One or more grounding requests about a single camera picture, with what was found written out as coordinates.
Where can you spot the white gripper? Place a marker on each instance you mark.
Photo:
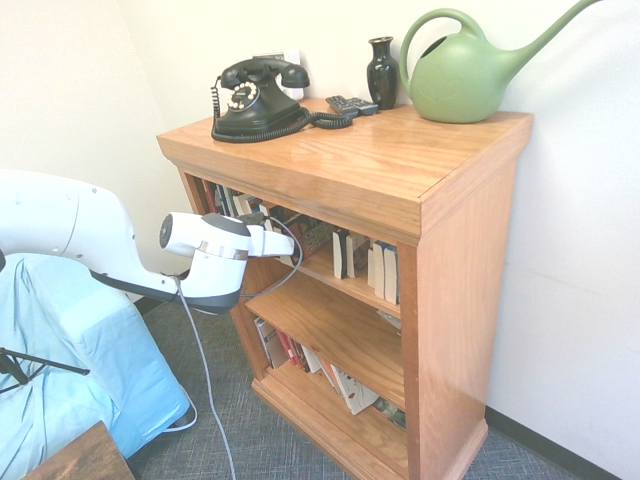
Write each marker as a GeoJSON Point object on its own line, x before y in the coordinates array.
{"type": "Point", "coordinates": [272, 244]}

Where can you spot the Shadow Puppets paperback book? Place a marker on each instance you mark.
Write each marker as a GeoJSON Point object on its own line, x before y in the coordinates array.
{"type": "Point", "coordinates": [312, 242]}

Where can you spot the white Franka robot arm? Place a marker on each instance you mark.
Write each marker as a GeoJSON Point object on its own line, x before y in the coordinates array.
{"type": "Point", "coordinates": [50, 215]}

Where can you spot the blue white paperback book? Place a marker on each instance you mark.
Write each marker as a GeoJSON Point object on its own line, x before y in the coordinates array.
{"type": "Point", "coordinates": [247, 205]}

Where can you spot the white cover paperback book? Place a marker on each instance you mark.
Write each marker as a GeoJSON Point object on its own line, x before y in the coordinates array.
{"type": "Point", "coordinates": [357, 255]}

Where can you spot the black white cover book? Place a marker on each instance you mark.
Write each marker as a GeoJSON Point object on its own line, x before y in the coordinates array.
{"type": "Point", "coordinates": [267, 345]}

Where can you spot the black cover paperback book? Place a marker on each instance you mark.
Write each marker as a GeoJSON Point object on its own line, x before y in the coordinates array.
{"type": "Point", "coordinates": [391, 275]}
{"type": "Point", "coordinates": [376, 267]}

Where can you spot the red spine book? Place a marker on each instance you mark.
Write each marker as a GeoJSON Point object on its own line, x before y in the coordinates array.
{"type": "Point", "coordinates": [290, 350]}

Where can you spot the black rotary telephone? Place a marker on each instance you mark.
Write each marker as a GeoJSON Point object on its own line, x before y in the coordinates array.
{"type": "Point", "coordinates": [250, 110]}

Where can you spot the red striped paperback book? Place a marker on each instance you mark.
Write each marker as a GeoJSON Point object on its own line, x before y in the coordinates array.
{"type": "Point", "coordinates": [330, 372]}

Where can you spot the black remote control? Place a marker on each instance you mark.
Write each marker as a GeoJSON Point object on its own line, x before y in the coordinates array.
{"type": "Point", "coordinates": [365, 105]}
{"type": "Point", "coordinates": [342, 104]}

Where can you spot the white red cover book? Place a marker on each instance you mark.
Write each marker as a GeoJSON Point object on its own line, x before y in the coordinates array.
{"type": "Point", "coordinates": [355, 392]}

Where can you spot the white square alarm clock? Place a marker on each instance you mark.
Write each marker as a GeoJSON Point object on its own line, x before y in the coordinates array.
{"type": "Point", "coordinates": [292, 60]}

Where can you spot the wooden bookshelf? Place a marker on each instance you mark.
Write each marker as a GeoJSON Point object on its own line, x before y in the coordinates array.
{"type": "Point", "coordinates": [465, 275]}

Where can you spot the black vase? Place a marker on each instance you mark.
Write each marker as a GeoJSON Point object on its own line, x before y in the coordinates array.
{"type": "Point", "coordinates": [383, 75]}

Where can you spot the dark green magazine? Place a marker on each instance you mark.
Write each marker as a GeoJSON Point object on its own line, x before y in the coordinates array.
{"type": "Point", "coordinates": [390, 412]}

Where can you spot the light blue cloth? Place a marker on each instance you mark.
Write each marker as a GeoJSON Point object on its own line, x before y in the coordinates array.
{"type": "Point", "coordinates": [75, 350]}

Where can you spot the green watering can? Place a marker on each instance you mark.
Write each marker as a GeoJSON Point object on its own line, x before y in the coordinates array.
{"type": "Point", "coordinates": [460, 80]}

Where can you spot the small wooden table corner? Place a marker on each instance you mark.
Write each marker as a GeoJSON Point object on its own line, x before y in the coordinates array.
{"type": "Point", "coordinates": [80, 455]}

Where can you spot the black camera tripod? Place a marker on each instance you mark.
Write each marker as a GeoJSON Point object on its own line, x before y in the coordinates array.
{"type": "Point", "coordinates": [30, 362]}

